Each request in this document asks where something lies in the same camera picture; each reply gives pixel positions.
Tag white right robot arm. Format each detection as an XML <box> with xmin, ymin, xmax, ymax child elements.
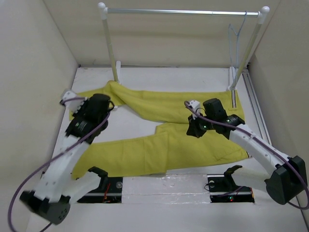
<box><xmin>184</xmin><ymin>98</ymin><xmax>309</xmax><ymax>205</ymax></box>

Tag aluminium rail at right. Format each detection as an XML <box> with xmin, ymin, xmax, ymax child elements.
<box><xmin>242</xmin><ymin>70</ymin><xmax>272</xmax><ymax>145</ymax></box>

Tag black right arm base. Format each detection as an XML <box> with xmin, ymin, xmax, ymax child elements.
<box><xmin>204</xmin><ymin>165</ymin><xmax>255</xmax><ymax>203</ymax></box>

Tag yellow-green trousers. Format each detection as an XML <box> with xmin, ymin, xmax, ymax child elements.
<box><xmin>72</xmin><ymin>81</ymin><xmax>248</xmax><ymax>179</ymax></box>

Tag white and silver clothes rack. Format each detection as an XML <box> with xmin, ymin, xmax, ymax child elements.
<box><xmin>97</xmin><ymin>2</ymin><xmax>270</xmax><ymax>91</ymax></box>

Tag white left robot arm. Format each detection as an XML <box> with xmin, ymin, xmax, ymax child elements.
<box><xmin>20</xmin><ymin>90</ymin><xmax>114</xmax><ymax>225</ymax></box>

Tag light blue wire hanger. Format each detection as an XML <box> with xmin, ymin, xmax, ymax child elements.
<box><xmin>227</xmin><ymin>11</ymin><xmax>248</xmax><ymax>77</ymax></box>

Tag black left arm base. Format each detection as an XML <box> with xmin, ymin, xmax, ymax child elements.
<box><xmin>77</xmin><ymin>177</ymin><xmax>123</xmax><ymax>203</ymax></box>

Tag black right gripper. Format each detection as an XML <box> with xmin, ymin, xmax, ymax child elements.
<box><xmin>186</xmin><ymin>111</ymin><xmax>216</xmax><ymax>138</ymax></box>

